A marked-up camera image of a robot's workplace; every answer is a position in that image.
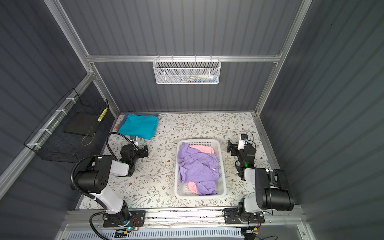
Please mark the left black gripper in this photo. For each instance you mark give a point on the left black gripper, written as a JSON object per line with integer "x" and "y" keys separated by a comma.
{"x": 142, "y": 151}

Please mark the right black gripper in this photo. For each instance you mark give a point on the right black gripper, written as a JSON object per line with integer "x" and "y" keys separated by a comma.
{"x": 235, "y": 150}

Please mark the white plastic laundry basket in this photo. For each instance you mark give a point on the white plastic laundry basket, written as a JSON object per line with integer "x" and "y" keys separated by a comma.
{"x": 182, "y": 192}

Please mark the purple printed t shirt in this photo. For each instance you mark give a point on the purple printed t shirt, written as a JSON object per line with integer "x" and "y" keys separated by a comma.
{"x": 200, "y": 168}

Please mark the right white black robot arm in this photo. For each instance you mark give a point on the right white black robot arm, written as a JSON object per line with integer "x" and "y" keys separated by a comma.
{"x": 272, "y": 189}

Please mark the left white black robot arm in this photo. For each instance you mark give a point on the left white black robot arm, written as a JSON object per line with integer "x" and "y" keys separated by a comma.
{"x": 90, "y": 177}

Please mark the folded teal t shirt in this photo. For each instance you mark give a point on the folded teal t shirt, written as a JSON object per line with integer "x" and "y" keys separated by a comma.
{"x": 142, "y": 127}

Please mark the folded blue grey t shirt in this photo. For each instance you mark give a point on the folded blue grey t shirt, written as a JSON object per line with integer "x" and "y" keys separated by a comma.
{"x": 135, "y": 114}

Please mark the yellow marker pen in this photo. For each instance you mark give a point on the yellow marker pen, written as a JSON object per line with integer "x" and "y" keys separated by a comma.
{"x": 102, "y": 114}

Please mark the pink crumpled t shirt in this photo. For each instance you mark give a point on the pink crumpled t shirt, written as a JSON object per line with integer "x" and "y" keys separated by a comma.
{"x": 204, "y": 149}

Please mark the markers in white basket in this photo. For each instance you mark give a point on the markers in white basket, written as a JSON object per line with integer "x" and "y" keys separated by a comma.
{"x": 196, "y": 79}

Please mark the black pad in wire basket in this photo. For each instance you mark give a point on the black pad in wire basket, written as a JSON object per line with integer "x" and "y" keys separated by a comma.
{"x": 82, "y": 124}

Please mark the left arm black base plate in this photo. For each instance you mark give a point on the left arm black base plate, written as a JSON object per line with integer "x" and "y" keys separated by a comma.
{"x": 138, "y": 217}

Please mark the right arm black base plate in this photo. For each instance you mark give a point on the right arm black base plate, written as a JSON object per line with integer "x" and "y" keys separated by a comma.
{"x": 232, "y": 216}

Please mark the black wire wall basket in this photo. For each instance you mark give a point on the black wire wall basket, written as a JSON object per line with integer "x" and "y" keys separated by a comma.
{"x": 50, "y": 143}

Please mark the white ventilated cable duct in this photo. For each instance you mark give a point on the white ventilated cable duct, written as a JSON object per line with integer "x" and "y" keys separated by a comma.
{"x": 176, "y": 234}

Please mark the white wire mesh wall basket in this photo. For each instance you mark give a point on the white wire mesh wall basket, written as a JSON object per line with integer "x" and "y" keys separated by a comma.
{"x": 166, "y": 72}

